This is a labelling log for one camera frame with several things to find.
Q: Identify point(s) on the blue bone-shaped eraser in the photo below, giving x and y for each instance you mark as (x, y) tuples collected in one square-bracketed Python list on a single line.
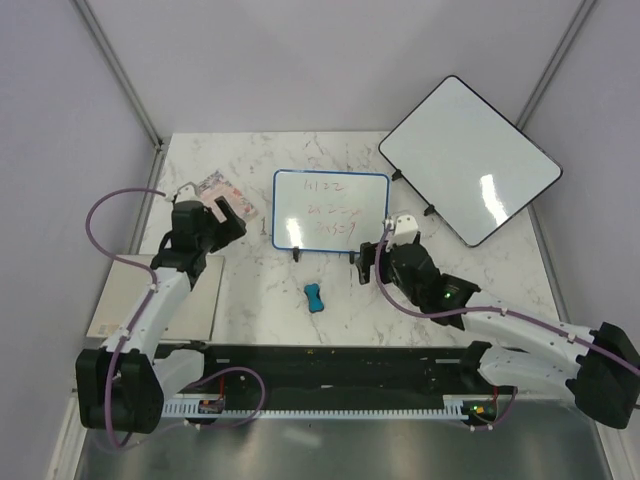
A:
[(312, 293)]

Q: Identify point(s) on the left aluminium corner post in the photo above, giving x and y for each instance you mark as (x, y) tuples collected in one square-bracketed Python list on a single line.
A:
[(104, 46)]

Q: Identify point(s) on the colourful patterned packet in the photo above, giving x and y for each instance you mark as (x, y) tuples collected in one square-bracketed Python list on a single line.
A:
[(217, 185)]

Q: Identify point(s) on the white slotted cable duct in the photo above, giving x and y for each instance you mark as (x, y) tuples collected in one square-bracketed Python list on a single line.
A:
[(211, 408)]

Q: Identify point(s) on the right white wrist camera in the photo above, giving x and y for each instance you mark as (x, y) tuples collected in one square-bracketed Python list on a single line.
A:
[(401, 228)]

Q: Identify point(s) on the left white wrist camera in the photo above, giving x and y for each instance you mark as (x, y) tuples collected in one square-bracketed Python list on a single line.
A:
[(186, 192)]

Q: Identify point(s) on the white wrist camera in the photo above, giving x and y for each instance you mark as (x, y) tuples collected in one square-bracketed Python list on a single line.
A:
[(401, 228), (186, 192)]

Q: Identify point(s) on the aluminium corner post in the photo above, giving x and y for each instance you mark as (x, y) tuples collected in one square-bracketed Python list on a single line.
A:
[(104, 46), (561, 51)]

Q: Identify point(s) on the right aluminium corner post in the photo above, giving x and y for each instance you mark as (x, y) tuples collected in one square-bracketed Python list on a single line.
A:
[(561, 51)]

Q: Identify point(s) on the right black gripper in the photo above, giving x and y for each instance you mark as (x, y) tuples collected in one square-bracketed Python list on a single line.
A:
[(364, 261)]

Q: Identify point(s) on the large black-framed whiteboard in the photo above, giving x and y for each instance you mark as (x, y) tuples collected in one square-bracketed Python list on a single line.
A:
[(468, 161)]

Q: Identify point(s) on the small blue-framed whiteboard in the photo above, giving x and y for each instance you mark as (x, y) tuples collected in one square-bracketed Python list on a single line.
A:
[(328, 211)]

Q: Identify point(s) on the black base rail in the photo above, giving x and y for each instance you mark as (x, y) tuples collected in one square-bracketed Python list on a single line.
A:
[(233, 370)]

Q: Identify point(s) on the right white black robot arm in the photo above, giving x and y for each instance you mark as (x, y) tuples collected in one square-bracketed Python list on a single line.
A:
[(598, 369)]

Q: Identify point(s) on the grey metal plate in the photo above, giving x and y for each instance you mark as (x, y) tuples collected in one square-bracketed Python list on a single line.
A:
[(186, 312)]

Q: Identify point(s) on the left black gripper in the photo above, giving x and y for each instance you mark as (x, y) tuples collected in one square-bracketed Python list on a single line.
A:
[(232, 222)]

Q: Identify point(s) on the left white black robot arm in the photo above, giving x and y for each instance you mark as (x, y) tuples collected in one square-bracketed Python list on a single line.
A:
[(121, 386)]

